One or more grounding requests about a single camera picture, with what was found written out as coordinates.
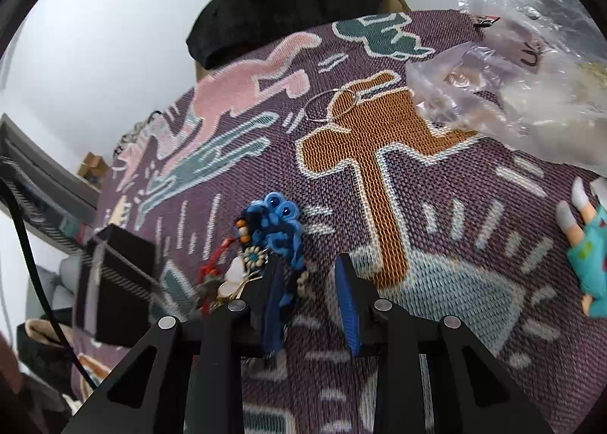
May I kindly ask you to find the purple printed woven blanket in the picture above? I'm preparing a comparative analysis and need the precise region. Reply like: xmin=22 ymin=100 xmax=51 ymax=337
xmin=71 ymin=10 xmax=607 ymax=434

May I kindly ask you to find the black cable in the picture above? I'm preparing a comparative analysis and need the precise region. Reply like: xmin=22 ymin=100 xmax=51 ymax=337
xmin=0 ymin=155 xmax=98 ymax=392

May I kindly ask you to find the small cardboard box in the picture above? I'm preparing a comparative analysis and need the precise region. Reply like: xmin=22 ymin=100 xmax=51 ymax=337
xmin=78 ymin=153 xmax=108 ymax=187

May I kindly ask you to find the black cushion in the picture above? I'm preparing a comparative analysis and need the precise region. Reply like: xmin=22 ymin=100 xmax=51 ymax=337
xmin=186 ymin=0 xmax=402 ymax=69

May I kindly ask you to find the black box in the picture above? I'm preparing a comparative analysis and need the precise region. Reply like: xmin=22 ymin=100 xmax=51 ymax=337
xmin=75 ymin=224 xmax=164 ymax=348

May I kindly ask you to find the clear plastic bag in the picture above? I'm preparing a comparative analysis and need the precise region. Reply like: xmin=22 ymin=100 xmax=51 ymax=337
xmin=406 ymin=0 xmax=607 ymax=179

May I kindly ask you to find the blue knotted keychain charm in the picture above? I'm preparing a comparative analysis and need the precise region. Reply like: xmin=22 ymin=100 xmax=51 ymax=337
xmin=197 ymin=190 xmax=309 ymax=359

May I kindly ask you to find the small doll teal outfit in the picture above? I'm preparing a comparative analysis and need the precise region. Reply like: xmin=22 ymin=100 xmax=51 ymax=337
xmin=556 ymin=176 xmax=607 ymax=320

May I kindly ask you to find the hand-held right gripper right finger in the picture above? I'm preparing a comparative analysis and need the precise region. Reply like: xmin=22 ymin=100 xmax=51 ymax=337
xmin=334 ymin=253 xmax=555 ymax=434

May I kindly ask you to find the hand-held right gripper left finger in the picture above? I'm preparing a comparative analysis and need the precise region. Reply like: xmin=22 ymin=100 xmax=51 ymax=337
xmin=63 ymin=259 xmax=288 ymax=434

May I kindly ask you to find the silver wire hoop ring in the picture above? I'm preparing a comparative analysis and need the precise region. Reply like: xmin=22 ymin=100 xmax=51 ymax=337
xmin=302 ymin=88 xmax=367 ymax=124

